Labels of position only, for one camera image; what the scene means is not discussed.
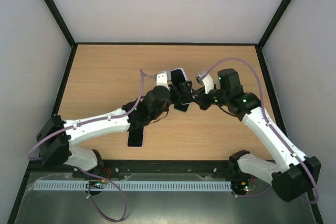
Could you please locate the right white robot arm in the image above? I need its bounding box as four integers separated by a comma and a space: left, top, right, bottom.
192, 69, 321, 202

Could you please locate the black aluminium frame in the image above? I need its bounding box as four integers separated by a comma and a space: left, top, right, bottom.
6, 0, 325, 224

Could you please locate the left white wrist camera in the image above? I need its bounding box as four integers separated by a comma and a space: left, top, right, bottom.
155, 70, 171, 89

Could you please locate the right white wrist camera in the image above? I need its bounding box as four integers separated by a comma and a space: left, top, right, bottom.
196, 71, 215, 94

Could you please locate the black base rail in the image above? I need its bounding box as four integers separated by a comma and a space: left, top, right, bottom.
72, 158, 259, 180

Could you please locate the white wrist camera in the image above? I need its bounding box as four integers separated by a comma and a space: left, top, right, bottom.
155, 70, 171, 89
196, 71, 215, 94

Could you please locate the grey slotted cable duct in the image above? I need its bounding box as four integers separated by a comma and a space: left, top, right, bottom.
33, 180, 232, 192

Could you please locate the phone in pink case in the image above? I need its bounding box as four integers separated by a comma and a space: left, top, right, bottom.
127, 127, 144, 148

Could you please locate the teal phone black screen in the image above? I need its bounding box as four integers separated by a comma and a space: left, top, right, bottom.
174, 104, 189, 113

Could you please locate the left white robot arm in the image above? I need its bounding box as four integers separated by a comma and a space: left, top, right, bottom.
37, 82, 193, 172

